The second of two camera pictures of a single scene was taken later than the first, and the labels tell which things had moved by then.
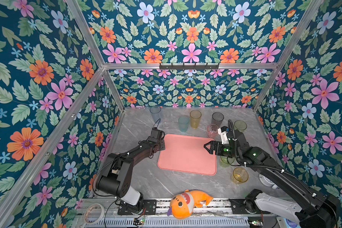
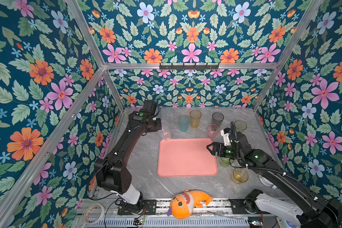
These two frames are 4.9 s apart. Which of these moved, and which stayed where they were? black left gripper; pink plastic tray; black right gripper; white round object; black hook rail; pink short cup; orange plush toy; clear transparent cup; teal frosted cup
Moved: clear transparent cup; black left gripper; pink plastic tray
Stayed: teal frosted cup; black right gripper; orange plush toy; pink short cup; black hook rail; white round object
